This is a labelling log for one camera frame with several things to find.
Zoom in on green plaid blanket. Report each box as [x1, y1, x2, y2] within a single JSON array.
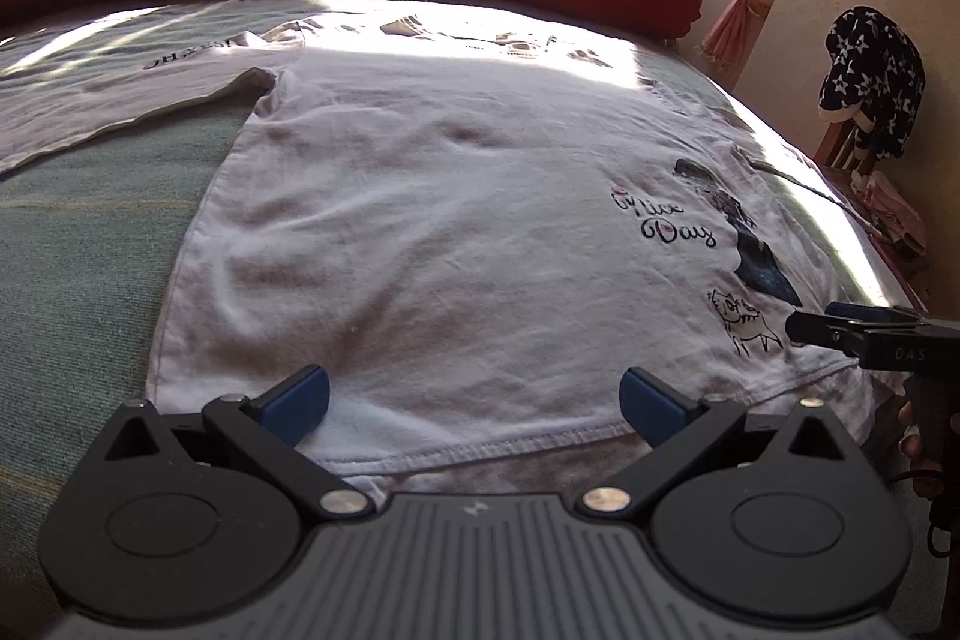
[[0, 0, 925, 615]]

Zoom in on black cable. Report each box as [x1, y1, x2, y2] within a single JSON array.
[[889, 466, 960, 560]]

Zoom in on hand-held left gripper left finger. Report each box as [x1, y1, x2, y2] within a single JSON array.
[[103, 364, 374, 523]]

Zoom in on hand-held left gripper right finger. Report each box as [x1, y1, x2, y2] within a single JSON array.
[[576, 366, 857, 523]]

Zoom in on grey braided cord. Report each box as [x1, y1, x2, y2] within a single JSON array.
[[750, 160, 895, 238]]

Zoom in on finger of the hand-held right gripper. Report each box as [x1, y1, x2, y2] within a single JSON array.
[[784, 309, 864, 357], [825, 302, 928, 328]]

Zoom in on pink clothes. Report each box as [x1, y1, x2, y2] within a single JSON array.
[[850, 167, 928, 256]]

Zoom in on person's right hand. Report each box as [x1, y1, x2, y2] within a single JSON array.
[[897, 400, 931, 462]]

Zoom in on white printed t-shirt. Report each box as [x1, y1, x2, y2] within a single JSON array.
[[0, 6, 875, 477]]

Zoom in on navy star-print garment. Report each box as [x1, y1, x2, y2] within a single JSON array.
[[817, 6, 926, 163]]

